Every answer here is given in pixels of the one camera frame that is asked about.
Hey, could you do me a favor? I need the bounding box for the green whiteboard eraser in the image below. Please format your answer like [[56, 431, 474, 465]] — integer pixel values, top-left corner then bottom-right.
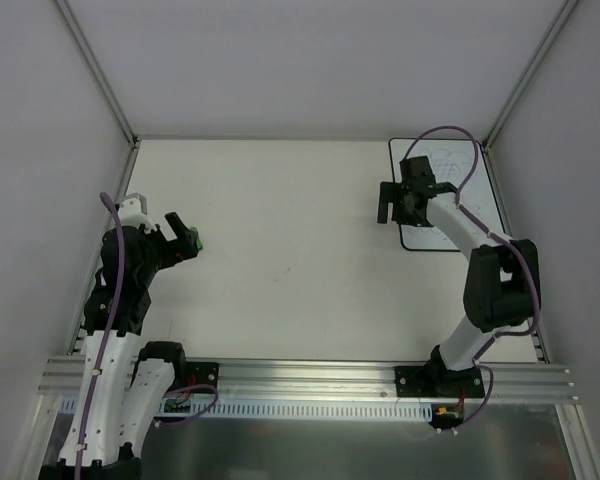
[[190, 227, 203, 251]]

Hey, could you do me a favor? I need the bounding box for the small whiteboard black frame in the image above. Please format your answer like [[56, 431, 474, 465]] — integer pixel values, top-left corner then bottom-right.
[[388, 138, 506, 256]]

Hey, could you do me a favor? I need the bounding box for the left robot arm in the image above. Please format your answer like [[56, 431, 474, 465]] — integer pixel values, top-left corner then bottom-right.
[[38, 212, 202, 479]]

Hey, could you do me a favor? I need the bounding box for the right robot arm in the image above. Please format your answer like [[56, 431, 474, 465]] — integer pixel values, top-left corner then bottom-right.
[[377, 156, 541, 399]]

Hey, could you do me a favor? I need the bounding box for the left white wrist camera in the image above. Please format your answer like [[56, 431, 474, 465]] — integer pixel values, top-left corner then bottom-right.
[[117, 193, 158, 234]]

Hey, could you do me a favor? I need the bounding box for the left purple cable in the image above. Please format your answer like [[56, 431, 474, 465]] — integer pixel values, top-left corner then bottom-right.
[[74, 191, 220, 480]]

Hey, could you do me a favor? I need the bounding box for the purple cable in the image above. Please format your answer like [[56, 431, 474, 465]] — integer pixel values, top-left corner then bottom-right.
[[74, 191, 220, 480], [406, 125, 542, 429]]

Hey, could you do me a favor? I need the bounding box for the right aluminium frame post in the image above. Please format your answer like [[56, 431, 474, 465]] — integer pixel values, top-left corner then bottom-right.
[[481, 0, 581, 361]]

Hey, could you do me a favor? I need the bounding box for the aluminium frame post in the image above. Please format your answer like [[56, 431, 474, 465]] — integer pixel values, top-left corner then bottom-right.
[[481, 0, 581, 361], [53, 0, 141, 351]]

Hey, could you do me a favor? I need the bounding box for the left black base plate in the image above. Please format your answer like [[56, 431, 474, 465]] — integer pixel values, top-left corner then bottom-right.
[[185, 360, 220, 395]]

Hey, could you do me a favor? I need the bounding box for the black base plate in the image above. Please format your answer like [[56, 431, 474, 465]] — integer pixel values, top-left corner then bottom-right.
[[185, 360, 220, 395], [394, 364, 485, 399]]

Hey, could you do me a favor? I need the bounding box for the aluminium mounting rail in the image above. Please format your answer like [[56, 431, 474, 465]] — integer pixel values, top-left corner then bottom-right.
[[38, 353, 579, 404]]

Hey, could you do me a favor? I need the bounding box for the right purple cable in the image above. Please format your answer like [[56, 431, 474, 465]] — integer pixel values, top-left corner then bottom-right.
[[406, 125, 542, 429]]

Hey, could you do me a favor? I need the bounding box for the white slotted cable duct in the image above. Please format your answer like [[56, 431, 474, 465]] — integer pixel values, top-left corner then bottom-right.
[[59, 396, 433, 423]]

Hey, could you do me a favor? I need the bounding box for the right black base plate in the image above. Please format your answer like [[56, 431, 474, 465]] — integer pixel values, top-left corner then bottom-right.
[[394, 364, 485, 399]]

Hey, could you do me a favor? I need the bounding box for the left aluminium frame post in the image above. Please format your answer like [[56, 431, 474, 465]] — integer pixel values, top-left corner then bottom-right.
[[53, 0, 141, 351]]

